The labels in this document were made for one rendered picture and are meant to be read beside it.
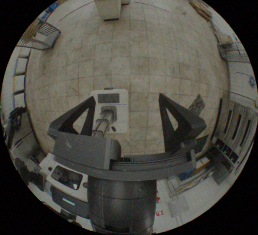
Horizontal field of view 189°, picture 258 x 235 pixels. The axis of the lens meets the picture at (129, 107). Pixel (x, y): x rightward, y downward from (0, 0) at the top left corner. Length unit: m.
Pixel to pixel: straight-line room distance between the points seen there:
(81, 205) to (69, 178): 0.13
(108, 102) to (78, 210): 1.18
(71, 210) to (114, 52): 1.72
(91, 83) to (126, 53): 0.75
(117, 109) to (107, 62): 0.77
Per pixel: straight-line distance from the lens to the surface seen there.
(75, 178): 0.36
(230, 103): 2.88
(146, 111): 1.51
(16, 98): 3.69
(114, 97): 1.17
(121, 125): 1.28
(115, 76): 1.43
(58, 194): 0.47
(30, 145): 3.74
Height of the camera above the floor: 1.41
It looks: 76 degrees down
